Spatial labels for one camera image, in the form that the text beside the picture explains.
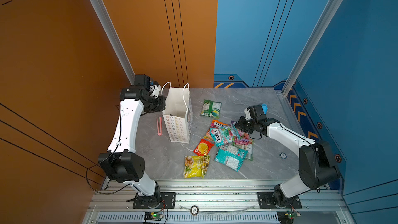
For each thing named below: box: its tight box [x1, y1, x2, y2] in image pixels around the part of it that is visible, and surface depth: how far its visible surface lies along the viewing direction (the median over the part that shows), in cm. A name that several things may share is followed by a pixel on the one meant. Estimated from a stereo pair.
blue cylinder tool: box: [261, 103, 268, 115], surface depth 109 cm
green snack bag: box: [200, 99, 223, 119], surface depth 107 cm
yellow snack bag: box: [183, 155, 211, 179], surface depth 82 cm
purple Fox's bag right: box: [229, 120, 250, 146], surface depth 93 cm
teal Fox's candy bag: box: [209, 123, 240, 148], surface depth 91 cm
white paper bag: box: [161, 81, 193, 144], surface depth 82 cm
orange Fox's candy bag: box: [203, 119, 230, 145], surface depth 93 cm
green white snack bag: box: [244, 143, 254, 161], surface depth 90 cm
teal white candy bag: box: [214, 143, 249, 173], surface depth 87 cm
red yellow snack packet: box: [192, 138, 215, 156], surface depth 91 cm
